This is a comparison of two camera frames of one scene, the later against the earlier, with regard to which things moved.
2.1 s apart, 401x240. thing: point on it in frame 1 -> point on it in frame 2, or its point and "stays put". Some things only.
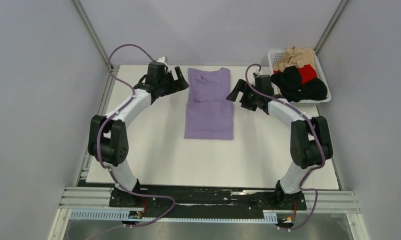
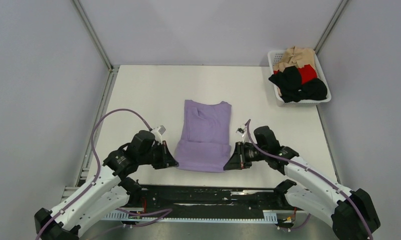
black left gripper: (182, 84) -> (167, 159)
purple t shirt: (209, 114) -> (205, 145)
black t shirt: (288, 82) stays put
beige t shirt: (294, 56) stays put
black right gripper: (242, 87) -> (238, 161)
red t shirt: (307, 73) stays put
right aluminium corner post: (338, 12) stays put
